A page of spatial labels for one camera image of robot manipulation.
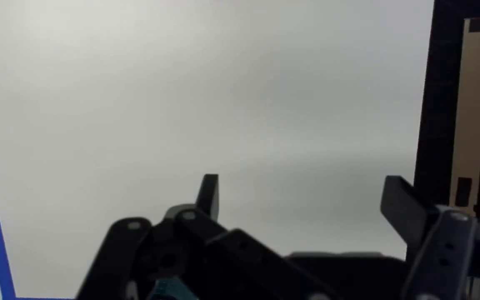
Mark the black post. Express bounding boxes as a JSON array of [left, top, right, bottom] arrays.
[[407, 0, 480, 261]]

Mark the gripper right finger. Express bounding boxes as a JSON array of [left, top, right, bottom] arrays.
[[380, 175, 480, 300]]

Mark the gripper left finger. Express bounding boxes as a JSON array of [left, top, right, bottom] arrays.
[[75, 174, 340, 300]]

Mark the tan strip with black marks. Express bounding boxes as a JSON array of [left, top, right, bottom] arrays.
[[448, 17, 480, 217]]

